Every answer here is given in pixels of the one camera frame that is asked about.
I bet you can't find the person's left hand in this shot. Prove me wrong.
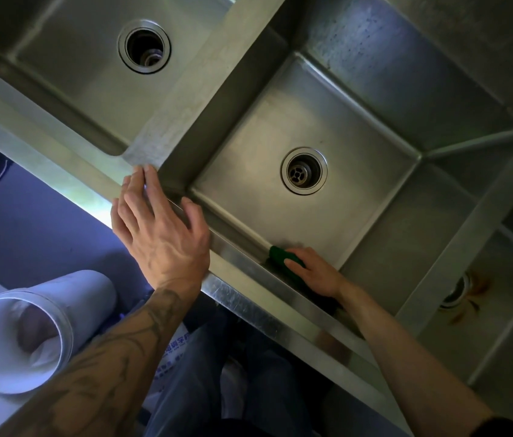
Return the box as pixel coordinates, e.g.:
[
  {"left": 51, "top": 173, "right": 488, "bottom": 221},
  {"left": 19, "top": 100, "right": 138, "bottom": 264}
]
[{"left": 110, "top": 164, "right": 212, "bottom": 295}]

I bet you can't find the person's right hand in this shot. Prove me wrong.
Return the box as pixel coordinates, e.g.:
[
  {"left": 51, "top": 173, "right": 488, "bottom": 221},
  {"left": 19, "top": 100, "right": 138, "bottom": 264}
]
[{"left": 283, "top": 246, "right": 353, "bottom": 302}]

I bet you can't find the green scouring cloth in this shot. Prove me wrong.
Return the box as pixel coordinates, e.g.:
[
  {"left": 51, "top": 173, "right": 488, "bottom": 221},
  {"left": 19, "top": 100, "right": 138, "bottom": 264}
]
[{"left": 267, "top": 244, "right": 344, "bottom": 314}]

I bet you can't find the person's left forearm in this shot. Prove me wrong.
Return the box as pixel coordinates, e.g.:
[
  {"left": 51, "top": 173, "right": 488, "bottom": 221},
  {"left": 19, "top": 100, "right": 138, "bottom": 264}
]
[{"left": 0, "top": 282, "right": 201, "bottom": 437}]

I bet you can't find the person's right forearm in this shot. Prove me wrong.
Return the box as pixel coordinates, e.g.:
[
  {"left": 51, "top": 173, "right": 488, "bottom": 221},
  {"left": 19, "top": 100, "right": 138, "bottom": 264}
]
[{"left": 338, "top": 286, "right": 496, "bottom": 437}]

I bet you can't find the white plastic bucket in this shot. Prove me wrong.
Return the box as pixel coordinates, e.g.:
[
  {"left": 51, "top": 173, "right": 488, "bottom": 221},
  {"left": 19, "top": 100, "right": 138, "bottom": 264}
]
[{"left": 0, "top": 269, "right": 117, "bottom": 396}]

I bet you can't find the white blue-printed bag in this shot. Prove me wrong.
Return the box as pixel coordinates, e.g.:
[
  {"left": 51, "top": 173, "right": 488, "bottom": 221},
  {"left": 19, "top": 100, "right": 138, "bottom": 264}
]
[{"left": 142, "top": 322, "right": 193, "bottom": 405}]

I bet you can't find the black shirt sleeve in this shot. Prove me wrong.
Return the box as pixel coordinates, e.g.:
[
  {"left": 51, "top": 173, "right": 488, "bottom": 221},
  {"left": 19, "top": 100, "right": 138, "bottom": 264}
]
[{"left": 470, "top": 416, "right": 513, "bottom": 437}]

